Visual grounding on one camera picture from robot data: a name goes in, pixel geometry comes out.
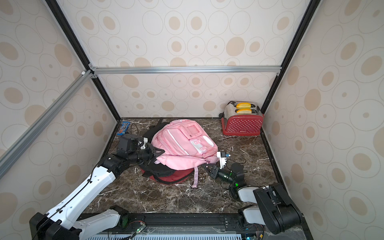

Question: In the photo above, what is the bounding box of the pink backpack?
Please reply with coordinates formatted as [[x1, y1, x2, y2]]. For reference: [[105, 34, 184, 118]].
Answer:
[[151, 119, 219, 188]]

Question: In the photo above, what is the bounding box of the rear yellow toast slice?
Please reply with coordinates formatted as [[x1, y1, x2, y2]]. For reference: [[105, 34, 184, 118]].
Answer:
[[236, 103, 253, 109]]

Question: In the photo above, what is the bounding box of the red backpack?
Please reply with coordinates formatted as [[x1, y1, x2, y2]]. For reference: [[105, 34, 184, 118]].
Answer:
[[141, 168, 194, 185]]

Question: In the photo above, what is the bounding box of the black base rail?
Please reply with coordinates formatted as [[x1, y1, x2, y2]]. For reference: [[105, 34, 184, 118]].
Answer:
[[68, 210, 313, 240]]

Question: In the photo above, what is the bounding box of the front yellow toast slice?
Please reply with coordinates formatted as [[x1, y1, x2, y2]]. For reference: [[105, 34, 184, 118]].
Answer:
[[235, 109, 253, 115]]

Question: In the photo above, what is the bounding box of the yellow toast slice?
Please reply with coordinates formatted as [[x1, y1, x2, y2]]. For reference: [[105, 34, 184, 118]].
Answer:
[[235, 109, 253, 115], [236, 103, 253, 109]]

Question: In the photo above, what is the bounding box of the red polka dot toaster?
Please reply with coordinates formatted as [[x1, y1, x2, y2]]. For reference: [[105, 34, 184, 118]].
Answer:
[[219, 101, 264, 136]]

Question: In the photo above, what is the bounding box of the diagonal aluminium bar left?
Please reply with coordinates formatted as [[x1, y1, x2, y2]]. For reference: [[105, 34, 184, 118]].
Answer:
[[1, 70, 92, 177]]

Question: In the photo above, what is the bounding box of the blue candy packet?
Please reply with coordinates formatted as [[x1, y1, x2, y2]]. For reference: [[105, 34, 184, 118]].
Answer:
[[117, 121, 131, 136]]

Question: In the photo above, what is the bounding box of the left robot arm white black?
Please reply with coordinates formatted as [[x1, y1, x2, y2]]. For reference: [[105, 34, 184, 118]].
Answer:
[[30, 135, 165, 240]]

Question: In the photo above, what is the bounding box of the black frame post right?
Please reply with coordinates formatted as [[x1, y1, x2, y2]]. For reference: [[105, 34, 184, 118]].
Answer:
[[261, 0, 321, 114]]

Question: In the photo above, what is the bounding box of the black frame post left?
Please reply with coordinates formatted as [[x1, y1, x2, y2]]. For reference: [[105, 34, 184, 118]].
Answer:
[[44, 0, 121, 121]]

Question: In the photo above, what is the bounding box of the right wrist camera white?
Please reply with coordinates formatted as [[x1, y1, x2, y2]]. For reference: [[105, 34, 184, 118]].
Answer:
[[217, 151, 231, 170]]

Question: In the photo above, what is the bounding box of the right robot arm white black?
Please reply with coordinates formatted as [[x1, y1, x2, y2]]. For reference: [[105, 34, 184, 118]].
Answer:
[[203, 163, 305, 235]]

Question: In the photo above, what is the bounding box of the horizontal aluminium bar rear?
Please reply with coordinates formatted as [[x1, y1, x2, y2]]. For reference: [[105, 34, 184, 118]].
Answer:
[[92, 66, 282, 75]]

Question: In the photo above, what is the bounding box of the black frame post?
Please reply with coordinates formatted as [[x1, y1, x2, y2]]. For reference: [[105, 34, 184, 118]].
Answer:
[[44, 0, 121, 121], [261, 0, 321, 114]]

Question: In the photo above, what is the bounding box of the black backpack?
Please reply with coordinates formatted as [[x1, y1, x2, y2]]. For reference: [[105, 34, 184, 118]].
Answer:
[[139, 122, 175, 178]]

